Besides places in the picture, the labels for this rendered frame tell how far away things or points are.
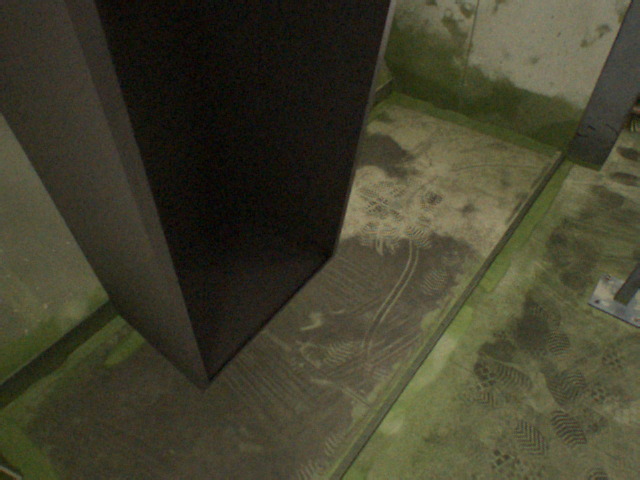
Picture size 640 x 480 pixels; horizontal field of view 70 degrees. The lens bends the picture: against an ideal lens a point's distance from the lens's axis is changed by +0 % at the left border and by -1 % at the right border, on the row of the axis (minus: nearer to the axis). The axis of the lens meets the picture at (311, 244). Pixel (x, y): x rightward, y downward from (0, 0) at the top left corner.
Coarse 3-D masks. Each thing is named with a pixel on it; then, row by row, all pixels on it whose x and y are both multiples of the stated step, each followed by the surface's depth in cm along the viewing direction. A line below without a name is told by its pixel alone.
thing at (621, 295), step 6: (636, 270) 172; (630, 276) 176; (636, 276) 174; (624, 282) 182; (630, 282) 177; (636, 282) 175; (624, 288) 180; (630, 288) 178; (636, 288) 177; (618, 294) 184; (624, 294) 182; (630, 294) 180; (618, 300) 185; (624, 300) 183
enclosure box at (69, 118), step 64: (0, 0) 45; (64, 0) 37; (128, 0) 80; (192, 0) 91; (256, 0) 105; (320, 0) 94; (384, 0) 85; (0, 64) 58; (64, 64) 45; (128, 64) 87; (192, 64) 100; (256, 64) 118; (320, 64) 105; (64, 128) 57; (128, 128) 50; (192, 128) 113; (256, 128) 136; (320, 128) 118; (64, 192) 80; (128, 192) 57; (192, 192) 128; (256, 192) 159; (320, 192) 136; (128, 256) 79; (192, 256) 148; (256, 256) 150; (320, 256) 152; (128, 320) 128; (192, 320) 135; (256, 320) 137
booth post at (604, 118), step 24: (624, 24) 196; (624, 48) 201; (624, 72) 206; (600, 96) 219; (624, 96) 212; (600, 120) 225; (624, 120) 219; (576, 144) 240; (600, 144) 232; (600, 168) 240
